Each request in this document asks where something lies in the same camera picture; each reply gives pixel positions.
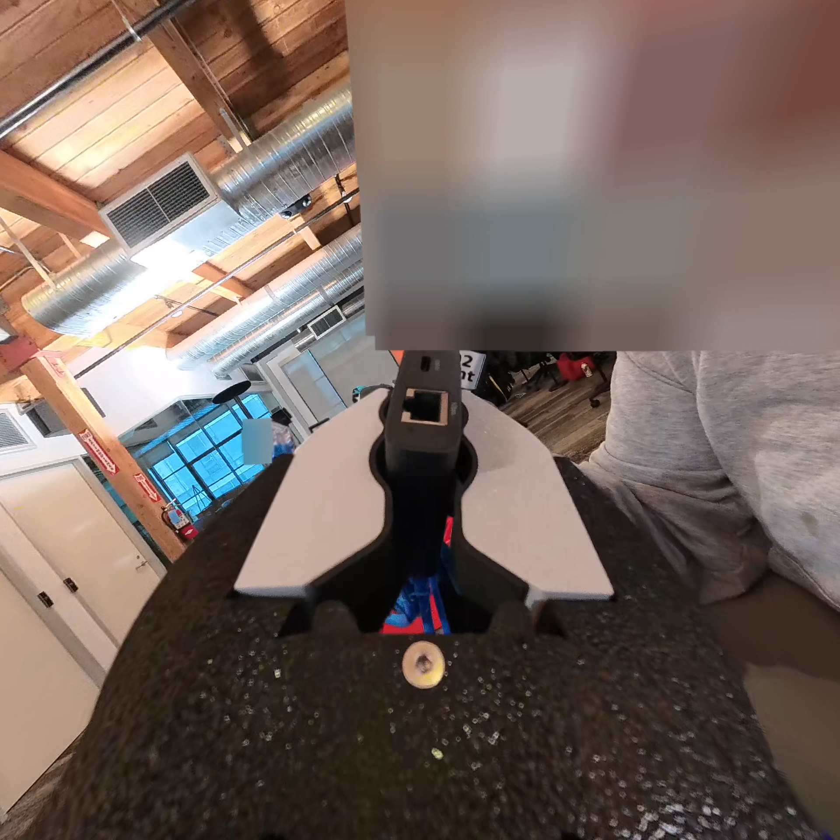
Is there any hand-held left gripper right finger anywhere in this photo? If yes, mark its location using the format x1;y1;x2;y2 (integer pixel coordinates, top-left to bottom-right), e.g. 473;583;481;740
453;397;615;623

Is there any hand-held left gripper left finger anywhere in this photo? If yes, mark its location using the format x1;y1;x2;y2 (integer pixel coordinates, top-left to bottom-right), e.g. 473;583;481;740
234;387;398;624

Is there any black ethernet adapter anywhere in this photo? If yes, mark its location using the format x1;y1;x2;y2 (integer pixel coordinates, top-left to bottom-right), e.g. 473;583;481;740
382;351;466;578

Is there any blue ethernet cable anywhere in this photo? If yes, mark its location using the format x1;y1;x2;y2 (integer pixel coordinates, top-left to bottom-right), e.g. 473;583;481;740
394;574;441;624

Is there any red storage bin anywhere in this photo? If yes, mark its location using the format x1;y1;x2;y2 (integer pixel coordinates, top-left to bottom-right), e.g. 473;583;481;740
384;517;455;635

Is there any black office chair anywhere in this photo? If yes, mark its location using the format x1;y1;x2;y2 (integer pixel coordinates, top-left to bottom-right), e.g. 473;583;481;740
525;351;614;411

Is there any large grid window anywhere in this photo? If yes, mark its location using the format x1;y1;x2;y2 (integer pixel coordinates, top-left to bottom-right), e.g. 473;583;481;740
121;394;290;526

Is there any red fire extinguisher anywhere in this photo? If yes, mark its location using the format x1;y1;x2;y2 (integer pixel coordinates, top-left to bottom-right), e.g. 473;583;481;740
161;502;198;542

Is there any small ceiling air vent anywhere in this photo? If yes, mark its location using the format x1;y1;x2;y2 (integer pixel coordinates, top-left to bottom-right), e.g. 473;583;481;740
307;305;347;341

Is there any white door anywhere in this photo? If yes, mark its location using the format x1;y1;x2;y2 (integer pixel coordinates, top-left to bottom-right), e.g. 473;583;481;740
0;458;165;647
0;564;102;815

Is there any silver ribbed air duct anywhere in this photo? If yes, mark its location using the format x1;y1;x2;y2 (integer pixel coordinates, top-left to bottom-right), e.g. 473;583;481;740
164;226;365;362
20;88;358;336
210;262;365;378

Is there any wooden support post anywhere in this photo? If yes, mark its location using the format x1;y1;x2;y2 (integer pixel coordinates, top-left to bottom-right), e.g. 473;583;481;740
0;335;191;562

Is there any white wall air vent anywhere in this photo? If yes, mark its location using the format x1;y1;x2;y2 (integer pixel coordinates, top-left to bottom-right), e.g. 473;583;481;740
0;407;37;454

